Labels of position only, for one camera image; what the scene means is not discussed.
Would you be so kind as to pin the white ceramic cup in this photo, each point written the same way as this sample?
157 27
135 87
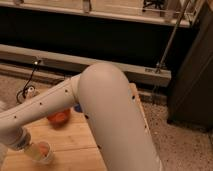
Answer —
45 159

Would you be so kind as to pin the orange bowl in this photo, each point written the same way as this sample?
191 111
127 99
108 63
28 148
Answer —
59 118

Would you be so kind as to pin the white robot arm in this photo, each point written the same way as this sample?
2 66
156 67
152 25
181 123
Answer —
114 117

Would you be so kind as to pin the dark cabinet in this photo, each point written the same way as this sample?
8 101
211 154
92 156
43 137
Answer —
190 99

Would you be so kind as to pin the blue cloth piece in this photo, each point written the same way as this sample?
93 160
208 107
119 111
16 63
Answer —
77 108

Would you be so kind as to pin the orange pepper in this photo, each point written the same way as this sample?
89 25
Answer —
43 148

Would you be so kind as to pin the cream tapered gripper tip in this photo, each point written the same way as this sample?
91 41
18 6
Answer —
33 151

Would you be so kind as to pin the metal pole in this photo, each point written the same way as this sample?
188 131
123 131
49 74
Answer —
160 64

